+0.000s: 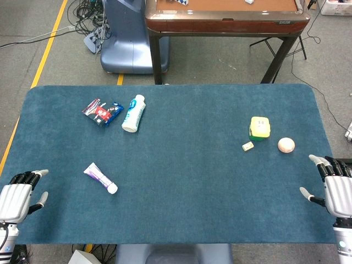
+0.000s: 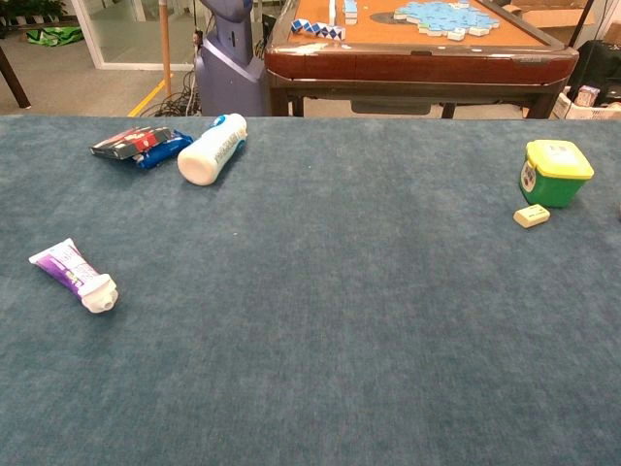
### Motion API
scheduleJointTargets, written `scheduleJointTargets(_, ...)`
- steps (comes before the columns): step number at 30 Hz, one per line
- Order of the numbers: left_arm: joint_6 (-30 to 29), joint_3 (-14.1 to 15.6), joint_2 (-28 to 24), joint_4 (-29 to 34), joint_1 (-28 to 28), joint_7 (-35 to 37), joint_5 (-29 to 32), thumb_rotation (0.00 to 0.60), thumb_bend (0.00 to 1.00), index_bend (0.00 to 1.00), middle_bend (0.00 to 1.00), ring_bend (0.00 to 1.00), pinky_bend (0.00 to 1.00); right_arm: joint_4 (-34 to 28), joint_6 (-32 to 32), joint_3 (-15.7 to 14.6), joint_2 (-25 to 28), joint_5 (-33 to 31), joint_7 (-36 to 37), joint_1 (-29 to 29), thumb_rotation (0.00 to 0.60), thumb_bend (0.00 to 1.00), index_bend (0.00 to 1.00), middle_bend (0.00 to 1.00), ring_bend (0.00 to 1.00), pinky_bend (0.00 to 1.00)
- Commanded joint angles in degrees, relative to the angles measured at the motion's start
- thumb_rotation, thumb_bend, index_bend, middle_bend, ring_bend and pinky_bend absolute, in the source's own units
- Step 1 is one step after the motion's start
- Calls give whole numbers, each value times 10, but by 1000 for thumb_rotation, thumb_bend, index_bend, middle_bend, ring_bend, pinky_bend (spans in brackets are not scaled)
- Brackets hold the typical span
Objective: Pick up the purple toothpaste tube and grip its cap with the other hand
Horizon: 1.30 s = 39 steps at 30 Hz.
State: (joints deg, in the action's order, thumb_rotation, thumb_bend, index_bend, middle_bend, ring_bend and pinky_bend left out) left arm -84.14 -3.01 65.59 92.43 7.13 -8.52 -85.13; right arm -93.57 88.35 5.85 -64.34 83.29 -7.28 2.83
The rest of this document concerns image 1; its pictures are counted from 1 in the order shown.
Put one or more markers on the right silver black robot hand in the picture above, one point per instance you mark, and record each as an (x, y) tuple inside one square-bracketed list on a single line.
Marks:
[(339, 192)]

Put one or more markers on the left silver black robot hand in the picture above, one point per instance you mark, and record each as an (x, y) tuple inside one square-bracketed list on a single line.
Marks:
[(15, 200)]

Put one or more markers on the purple white tube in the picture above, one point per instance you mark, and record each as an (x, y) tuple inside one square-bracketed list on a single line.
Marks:
[(100, 178)]

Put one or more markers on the white blue plastic bottle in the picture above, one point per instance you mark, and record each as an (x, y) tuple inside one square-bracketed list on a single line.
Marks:
[(133, 114)]

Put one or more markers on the white plug adapter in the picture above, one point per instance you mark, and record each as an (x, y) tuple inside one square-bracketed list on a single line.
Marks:
[(348, 135)]

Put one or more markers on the pink ball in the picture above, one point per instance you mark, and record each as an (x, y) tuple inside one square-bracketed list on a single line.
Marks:
[(286, 145)]

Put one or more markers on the white box under table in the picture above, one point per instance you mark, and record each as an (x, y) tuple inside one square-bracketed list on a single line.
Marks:
[(81, 258)]

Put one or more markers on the small cream mahjong tile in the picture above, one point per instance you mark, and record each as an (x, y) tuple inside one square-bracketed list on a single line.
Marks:
[(248, 146)]

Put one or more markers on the yellow lidded green container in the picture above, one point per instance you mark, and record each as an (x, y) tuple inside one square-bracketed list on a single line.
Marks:
[(259, 126)]

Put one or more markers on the red black snack packet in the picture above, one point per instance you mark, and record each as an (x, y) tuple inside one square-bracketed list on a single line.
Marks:
[(97, 111)]

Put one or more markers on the blue snack packet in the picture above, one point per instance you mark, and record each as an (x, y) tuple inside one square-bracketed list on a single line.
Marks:
[(116, 107)]

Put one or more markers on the blue robot torso base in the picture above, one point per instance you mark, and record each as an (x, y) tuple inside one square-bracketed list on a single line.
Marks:
[(173, 254)]

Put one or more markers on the blue carpet table cover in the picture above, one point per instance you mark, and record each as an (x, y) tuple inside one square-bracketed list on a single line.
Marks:
[(192, 110)]

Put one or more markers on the grey power strip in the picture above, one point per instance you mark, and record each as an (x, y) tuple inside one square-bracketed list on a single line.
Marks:
[(92, 41)]

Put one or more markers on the white cardboard box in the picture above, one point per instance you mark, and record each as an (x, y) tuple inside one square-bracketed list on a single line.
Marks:
[(335, 9)]

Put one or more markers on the blue grey machine base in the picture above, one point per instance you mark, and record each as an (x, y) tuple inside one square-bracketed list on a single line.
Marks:
[(126, 49)]

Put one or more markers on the brown mahjong table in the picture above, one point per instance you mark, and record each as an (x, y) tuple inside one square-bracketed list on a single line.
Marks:
[(225, 24)]

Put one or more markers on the blue white checkered item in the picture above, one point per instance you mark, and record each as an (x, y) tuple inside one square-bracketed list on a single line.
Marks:
[(181, 1)]

